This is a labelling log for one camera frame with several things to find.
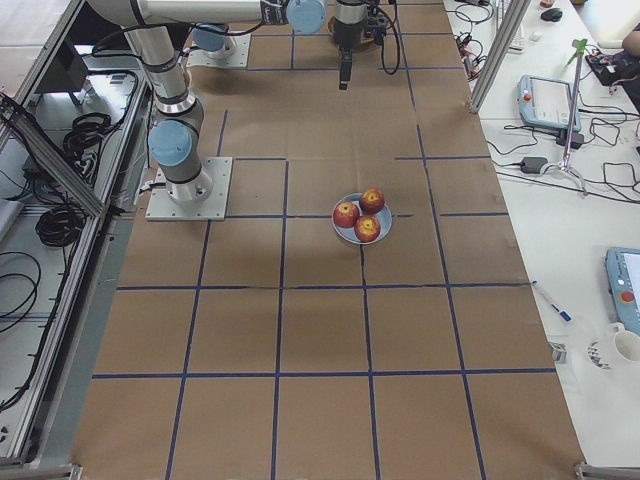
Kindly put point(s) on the red plate apple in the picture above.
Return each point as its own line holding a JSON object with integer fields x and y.
{"x": 345, "y": 214}
{"x": 367, "y": 228}
{"x": 371, "y": 201}

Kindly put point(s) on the silver tripod stand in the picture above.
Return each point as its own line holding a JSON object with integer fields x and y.
{"x": 564, "y": 167}

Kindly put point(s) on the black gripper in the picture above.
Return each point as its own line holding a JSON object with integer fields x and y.
{"x": 345, "y": 32}

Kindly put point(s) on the red plate apple left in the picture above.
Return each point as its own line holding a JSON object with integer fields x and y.
{"x": 345, "y": 214}

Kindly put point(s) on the red plate apple front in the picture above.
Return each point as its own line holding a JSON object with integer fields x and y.
{"x": 367, "y": 228}

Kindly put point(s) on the red plate apple back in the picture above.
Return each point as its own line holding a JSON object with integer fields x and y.
{"x": 371, "y": 201}

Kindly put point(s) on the teach pendant far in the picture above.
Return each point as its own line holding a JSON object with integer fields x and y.
{"x": 543, "y": 102}

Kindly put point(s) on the teach pendant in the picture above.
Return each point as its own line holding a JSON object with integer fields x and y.
{"x": 622, "y": 268}
{"x": 543, "y": 102}

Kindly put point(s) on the aluminium frame post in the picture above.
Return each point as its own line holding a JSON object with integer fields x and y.
{"x": 512, "y": 19}

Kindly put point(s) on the light blue plate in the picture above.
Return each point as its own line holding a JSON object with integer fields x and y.
{"x": 384, "y": 217}

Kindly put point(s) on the black computer mouse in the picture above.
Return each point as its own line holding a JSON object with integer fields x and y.
{"x": 552, "y": 15}

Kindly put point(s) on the white mug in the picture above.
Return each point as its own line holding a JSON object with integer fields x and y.
{"x": 617, "y": 348}

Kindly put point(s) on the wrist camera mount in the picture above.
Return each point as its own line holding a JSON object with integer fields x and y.
{"x": 376, "y": 27}

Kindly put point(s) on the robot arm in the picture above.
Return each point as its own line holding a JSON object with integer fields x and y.
{"x": 213, "y": 39}
{"x": 173, "y": 142}

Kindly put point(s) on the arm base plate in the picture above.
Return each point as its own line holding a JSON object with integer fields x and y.
{"x": 237, "y": 60}
{"x": 204, "y": 198}

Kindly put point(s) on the black power adapter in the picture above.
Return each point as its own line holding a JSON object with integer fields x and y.
{"x": 533, "y": 164}

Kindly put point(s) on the teach pendant near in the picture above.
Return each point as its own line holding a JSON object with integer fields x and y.
{"x": 622, "y": 268}

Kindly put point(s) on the aluminium side frame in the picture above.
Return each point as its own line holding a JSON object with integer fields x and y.
{"x": 38, "y": 282}

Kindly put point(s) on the blue white pen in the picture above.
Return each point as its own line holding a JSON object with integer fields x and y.
{"x": 560, "y": 311}

